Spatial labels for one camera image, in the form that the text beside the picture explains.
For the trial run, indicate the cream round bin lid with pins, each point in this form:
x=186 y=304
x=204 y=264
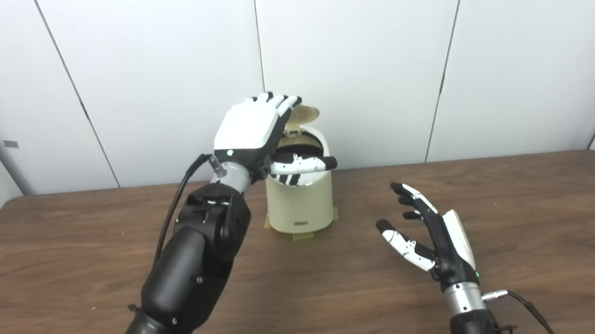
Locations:
x=305 y=114

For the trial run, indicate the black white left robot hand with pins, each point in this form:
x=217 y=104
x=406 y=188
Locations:
x=247 y=128

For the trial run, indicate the yellow masking tape piece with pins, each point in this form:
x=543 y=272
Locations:
x=267 y=222
x=303 y=237

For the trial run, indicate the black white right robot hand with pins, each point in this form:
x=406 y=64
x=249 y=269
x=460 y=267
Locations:
x=450 y=253

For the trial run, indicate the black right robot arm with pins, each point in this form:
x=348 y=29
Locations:
x=473 y=327

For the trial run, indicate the small grey wall sticker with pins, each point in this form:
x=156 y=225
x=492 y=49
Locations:
x=11 y=144

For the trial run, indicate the cream-colored round bin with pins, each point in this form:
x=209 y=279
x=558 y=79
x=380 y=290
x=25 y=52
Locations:
x=300 y=203

